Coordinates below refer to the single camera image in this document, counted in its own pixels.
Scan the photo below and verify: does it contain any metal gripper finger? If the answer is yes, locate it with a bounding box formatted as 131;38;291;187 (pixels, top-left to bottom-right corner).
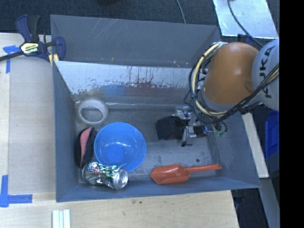
175;105;193;122
179;126;198;147

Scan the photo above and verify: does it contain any black rectangular block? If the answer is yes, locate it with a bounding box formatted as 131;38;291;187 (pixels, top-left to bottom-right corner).
155;115;189;141

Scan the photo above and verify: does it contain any orange plastic scoop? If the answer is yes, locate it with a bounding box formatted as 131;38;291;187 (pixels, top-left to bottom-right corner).
150;163;223;185

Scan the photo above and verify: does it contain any blue plastic bowl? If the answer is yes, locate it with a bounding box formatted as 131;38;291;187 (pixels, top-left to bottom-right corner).
94;122;147;173

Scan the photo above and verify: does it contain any grey metal bin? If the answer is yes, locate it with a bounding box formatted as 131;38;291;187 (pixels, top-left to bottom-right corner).
49;14;263;203

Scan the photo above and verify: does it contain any clear tape roll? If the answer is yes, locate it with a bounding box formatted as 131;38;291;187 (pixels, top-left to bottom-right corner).
76;97;110;126

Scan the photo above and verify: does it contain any crushed green soda can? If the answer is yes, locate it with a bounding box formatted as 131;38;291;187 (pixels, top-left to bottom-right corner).
82;161;129;191

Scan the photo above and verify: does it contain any pink and black sponge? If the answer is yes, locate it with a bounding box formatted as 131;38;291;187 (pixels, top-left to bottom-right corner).
74;126;98;169

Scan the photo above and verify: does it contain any pale wood board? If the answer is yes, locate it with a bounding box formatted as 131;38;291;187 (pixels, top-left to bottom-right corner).
8;56;57;196

